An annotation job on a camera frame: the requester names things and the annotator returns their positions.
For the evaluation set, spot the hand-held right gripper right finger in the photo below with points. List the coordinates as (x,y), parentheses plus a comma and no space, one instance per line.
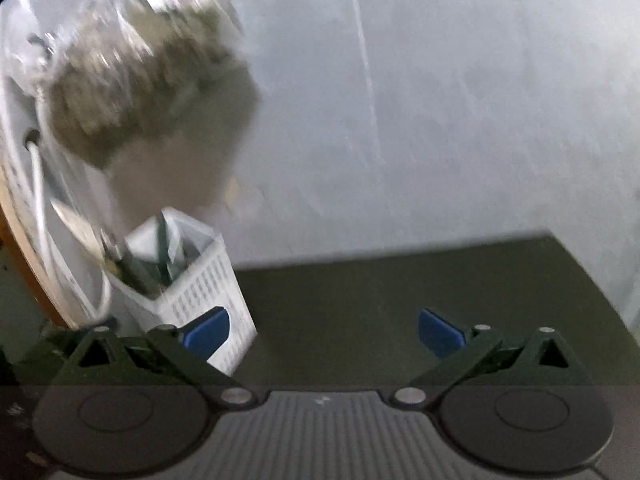
(440,334)

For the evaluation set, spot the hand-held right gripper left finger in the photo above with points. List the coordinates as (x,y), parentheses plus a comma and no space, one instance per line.
(207,332)

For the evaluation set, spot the white perforated utensil basket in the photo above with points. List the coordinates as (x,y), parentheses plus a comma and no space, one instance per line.
(200,280)

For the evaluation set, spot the clear plastic bag of dried greens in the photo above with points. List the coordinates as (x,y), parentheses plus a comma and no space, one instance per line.
(150,85)

